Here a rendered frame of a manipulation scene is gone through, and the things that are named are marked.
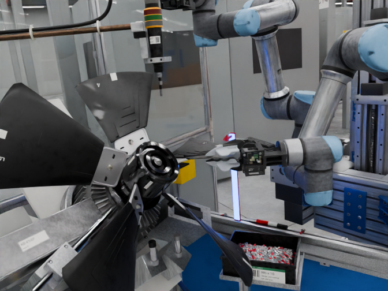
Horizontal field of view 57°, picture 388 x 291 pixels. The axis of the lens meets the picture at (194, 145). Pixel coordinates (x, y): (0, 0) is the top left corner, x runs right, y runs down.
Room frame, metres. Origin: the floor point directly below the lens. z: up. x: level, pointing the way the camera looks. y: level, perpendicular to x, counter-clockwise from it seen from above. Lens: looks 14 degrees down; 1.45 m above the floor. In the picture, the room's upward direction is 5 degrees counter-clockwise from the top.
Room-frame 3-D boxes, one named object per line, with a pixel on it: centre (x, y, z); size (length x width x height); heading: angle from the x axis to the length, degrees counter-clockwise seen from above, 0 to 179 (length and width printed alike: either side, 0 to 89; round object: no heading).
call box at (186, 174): (1.38, 0.09, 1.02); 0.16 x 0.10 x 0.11; 54
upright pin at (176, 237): (0.87, 0.07, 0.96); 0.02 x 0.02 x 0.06
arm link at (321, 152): (0.94, -0.34, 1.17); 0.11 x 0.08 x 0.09; 90
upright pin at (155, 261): (0.81, 0.13, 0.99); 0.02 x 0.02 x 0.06
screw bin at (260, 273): (0.97, -0.18, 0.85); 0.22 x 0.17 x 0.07; 68
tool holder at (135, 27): (0.92, 0.08, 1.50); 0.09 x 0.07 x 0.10; 89
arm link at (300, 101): (1.53, -0.50, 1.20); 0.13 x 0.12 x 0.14; 50
